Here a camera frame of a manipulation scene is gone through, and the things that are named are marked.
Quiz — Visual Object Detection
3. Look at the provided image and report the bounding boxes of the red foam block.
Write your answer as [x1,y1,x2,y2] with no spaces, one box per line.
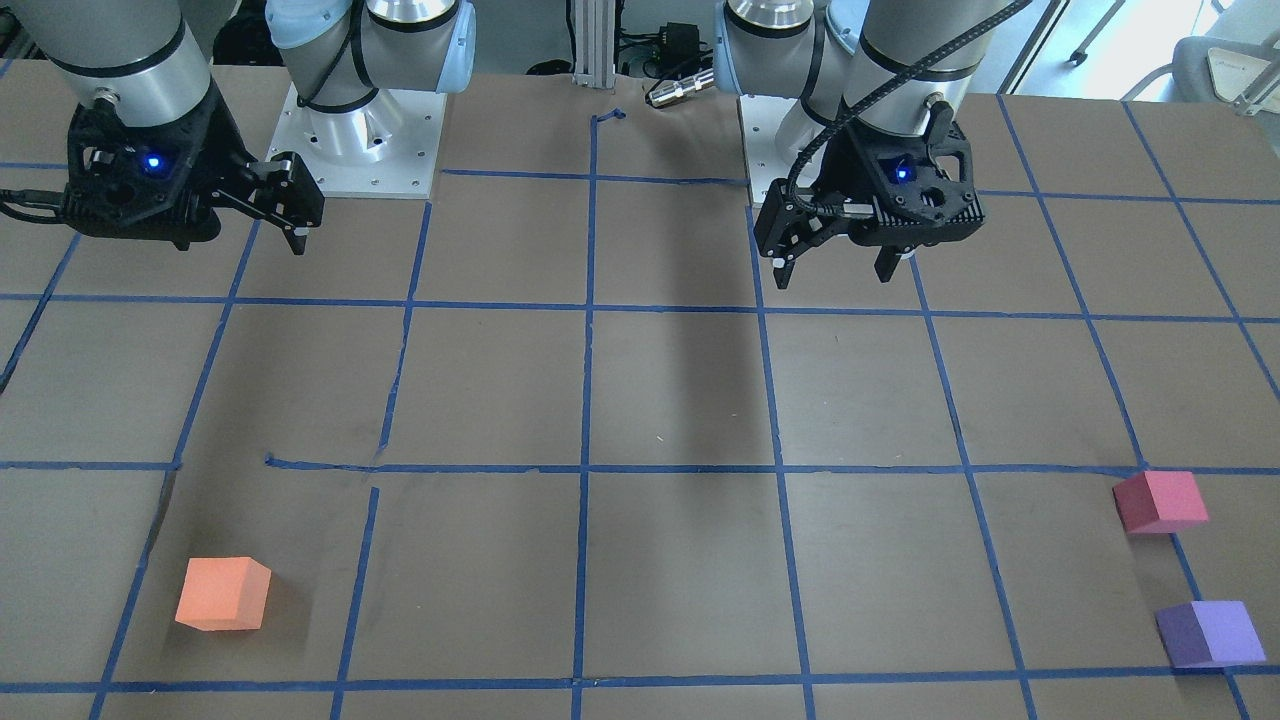
[1112,470,1210,536]

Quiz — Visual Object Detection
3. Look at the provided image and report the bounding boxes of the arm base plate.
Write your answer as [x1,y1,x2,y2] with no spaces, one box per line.
[269,87,451,199]
[739,95,820,210]

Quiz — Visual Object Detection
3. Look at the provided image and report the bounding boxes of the silver metal connector plug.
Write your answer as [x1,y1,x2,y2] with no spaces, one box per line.
[644,68,716,109]

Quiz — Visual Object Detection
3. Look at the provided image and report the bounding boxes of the black power adapter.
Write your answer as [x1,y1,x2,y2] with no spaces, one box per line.
[655,22,701,65]

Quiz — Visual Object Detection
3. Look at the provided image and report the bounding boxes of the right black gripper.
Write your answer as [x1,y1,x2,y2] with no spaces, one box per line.
[60,85,325,256]

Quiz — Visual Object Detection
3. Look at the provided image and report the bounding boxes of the aluminium extrusion post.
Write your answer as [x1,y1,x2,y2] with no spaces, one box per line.
[568,0,620,92]

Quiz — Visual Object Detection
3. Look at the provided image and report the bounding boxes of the purple foam block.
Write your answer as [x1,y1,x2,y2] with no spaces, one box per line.
[1155,600,1267,669]

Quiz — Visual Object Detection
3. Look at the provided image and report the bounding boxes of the orange foam block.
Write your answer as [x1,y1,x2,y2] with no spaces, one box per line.
[175,556,273,632]

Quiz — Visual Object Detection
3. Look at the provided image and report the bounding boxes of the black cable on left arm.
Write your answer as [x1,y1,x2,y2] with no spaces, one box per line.
[785,0,1030,213]

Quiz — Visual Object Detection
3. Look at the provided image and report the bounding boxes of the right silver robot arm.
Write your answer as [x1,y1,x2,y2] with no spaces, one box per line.
[3,1,477,255]

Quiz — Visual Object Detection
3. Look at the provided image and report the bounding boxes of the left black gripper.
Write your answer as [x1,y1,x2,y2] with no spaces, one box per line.
[754,102,986,291]

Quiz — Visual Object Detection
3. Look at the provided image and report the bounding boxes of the grey office chair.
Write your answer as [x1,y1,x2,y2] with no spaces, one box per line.
[1123,1,1279,110]

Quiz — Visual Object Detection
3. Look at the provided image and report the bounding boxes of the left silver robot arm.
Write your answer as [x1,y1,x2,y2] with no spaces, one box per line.
[713,1,1021,290]

